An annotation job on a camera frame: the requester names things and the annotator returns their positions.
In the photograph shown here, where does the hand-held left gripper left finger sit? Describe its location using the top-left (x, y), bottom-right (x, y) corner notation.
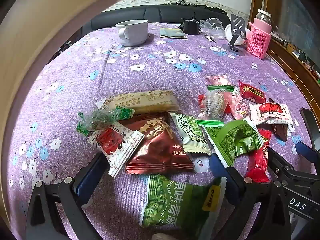
top-left (25, 152), bottom-right (110, 240)

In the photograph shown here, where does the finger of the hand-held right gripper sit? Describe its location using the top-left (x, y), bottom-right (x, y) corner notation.
top-left (267, 148), bottom-right (295, 178)
top-left (295, 107), bottom-right (320, 164)

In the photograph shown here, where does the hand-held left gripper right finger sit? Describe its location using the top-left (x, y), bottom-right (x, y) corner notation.
top-left (209, 152), bottom-right (292, 240)

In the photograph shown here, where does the long red snack packet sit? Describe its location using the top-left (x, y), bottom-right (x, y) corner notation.
top-left (244, 127), bottom-right (273, 183)

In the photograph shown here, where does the white red snack packet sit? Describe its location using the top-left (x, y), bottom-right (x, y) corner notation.
top-left (86, 121), bottom-right (145, 178)
top-left (249, 102), bottom-right (294, 126)

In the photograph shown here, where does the large green pea packet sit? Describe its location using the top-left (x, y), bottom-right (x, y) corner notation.
top-left (139, 174), bottom-right (227, 240)

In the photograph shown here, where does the dark red snack packet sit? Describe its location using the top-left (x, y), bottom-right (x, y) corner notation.
top-left (117, 112), bottom-right (194, 175)

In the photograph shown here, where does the clear green candy wrapper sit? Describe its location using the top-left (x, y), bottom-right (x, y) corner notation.
top-left (197, 85), bottom-right (235, 120)
top-left (76, 106), bottom-right (135, 137)

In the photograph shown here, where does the dark brown snack packet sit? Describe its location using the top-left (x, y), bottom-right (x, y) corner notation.
top-left (271, 124), bottom-right (289, 142)

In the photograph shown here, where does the cream green snack packet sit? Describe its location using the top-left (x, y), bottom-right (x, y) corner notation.
top-left (168, 112), bottom-right (225, 156)

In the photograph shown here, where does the pink snack packet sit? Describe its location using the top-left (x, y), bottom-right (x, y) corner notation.
top-left (206, 75), bottom-right (234, 88)
top-left (224, 87), bottom-right (252, 120)

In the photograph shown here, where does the red candy packet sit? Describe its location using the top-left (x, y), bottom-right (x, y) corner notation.
top-left (238, 80), bottom-right (267, 104)

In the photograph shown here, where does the wooden cabinet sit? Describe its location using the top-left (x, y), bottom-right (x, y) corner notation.
top-left (249, 0), bottom-right (320, 120)

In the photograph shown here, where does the beige biscuit packet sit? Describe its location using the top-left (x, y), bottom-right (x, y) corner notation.
top-left (101, 90), bottom-right (181, 115)

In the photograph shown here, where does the pink knit-sleeved bottle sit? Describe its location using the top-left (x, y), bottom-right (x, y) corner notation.
top-left (247, 9), bottom-right (272, 59)

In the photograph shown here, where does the purple floral tablecloth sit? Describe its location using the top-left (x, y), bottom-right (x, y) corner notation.
top-left (6, 21), bottom-right (320, 240)

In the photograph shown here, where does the white round container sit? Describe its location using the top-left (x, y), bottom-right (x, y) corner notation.
top-left (224, 24), bottom-right (250, 46)

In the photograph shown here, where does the black phone stand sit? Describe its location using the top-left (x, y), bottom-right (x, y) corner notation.
top-left (222, 14), bottom-right (247, 56)

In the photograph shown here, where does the clear plastic cup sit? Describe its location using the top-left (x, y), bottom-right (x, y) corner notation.
top-left (204, 17), bottom-right (223, 29)
top-left (209, 26), bottom-right (225, 40)

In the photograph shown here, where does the green booklet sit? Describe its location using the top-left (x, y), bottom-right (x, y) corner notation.
top-left (159, 27), bottom-right (188, 40)

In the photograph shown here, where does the small black device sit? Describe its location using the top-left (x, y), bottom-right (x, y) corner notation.
top-left (180, 16), bottom-right (200, 35)

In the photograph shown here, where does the white cup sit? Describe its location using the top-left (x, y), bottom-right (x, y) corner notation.
top-left (115, 19), bottom-right (149, 47)

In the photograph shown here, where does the black leather sofa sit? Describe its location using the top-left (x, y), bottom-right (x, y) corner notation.
top-left (75, 4), bottom-right (232, 38)

